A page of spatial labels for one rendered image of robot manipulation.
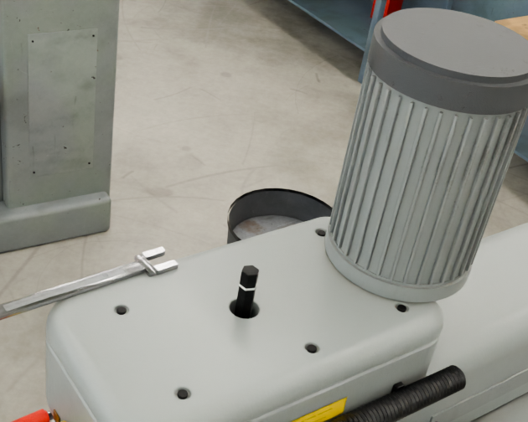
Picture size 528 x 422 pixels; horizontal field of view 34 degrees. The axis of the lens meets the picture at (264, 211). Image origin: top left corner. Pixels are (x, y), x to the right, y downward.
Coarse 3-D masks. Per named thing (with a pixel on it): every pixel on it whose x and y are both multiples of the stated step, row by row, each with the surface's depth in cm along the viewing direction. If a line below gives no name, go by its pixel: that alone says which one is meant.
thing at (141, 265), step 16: (144, 256) 108; (160, 256) 109; (112, 272) 104; (128, 272) 105; (160, 272) 106; (64, 288) 101; (80, 288) 101; (96, 288) 103; (0, 304) 97; (16, 304) 97; (32, 304) 98; (48, 304) 99
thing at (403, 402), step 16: (448, 368) 112; (400, 384) 109; (416, 384) 109; (432, 384) 110; (448, 384) 110; (464, 384) 112; (384, 400) 106; (400, 400) 107; (416, 400) 108; (432, 400) 109; (352, 416) 103; (368, 416) 104; (384, 416) 105; (400, 416) 106
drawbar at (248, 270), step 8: (248, 272) 100; (256, 272) 100; (240, 280) 101; (248, 280) 100; (256, 280) 101; (240, 288) 101; (248, 288) 101; (240, 296) 102; (248, 296) 101; (240, 304) 102; (248, 304) 102; (240, 312) 103; (248, 312) 103
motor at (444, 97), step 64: (384, 64) 96; (448, 64) 92; (512, 64) 95; (384, 128) 99; (448, 128) 95; (512, 128) 97; (384, 192) 102; (448, 192) 99; (384, 256) 106; (448, 256) 106
